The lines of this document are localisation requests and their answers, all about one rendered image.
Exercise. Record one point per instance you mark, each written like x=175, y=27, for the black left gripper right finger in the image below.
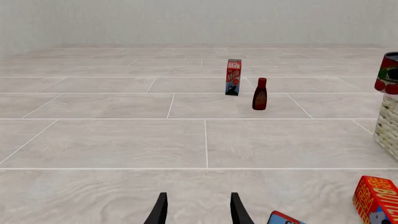
x=238, y=211

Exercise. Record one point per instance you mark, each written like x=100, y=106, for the dark red sauce bottle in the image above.
x=260, y=95

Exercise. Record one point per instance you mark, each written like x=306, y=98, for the red and blue milk carton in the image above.
x=233, y=77

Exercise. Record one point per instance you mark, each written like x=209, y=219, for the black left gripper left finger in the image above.
x=159, y=211

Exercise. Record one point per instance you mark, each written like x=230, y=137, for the red tomato sauce tin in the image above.
x=388, y=74

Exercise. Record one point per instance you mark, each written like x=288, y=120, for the blue printed food box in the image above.
x=283, y=219

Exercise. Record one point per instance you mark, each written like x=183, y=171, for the white woven basket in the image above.
x=388, y=126

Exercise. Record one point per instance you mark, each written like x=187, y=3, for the red and yellow butter box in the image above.
x=377, y=200

